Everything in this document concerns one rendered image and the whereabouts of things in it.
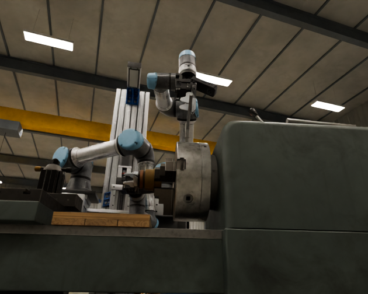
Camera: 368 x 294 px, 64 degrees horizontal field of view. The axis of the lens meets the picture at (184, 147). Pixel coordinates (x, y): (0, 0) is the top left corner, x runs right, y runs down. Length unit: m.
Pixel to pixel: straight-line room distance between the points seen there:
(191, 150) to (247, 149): 0.21
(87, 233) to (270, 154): 0.65
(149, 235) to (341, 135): 0.77
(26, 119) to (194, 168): 11.62
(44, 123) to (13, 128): 1.03
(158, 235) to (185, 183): 0.20
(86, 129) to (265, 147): 11.35
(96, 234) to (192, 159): 0.40
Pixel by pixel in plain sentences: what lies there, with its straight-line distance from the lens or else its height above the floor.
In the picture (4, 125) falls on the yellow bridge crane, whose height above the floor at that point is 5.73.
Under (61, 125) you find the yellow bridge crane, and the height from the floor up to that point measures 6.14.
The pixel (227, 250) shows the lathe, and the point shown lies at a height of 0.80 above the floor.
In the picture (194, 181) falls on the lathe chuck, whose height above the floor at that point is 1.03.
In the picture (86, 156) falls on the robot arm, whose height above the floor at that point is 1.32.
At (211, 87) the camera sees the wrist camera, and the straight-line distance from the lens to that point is 1.16.
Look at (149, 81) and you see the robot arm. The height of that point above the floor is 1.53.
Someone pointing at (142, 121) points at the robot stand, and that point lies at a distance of 2.16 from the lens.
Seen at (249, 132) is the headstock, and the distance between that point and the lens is 1.06.
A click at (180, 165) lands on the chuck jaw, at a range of 1.04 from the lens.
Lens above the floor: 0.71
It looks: 25 degrees up
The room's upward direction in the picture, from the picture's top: 1 degrees clockwise
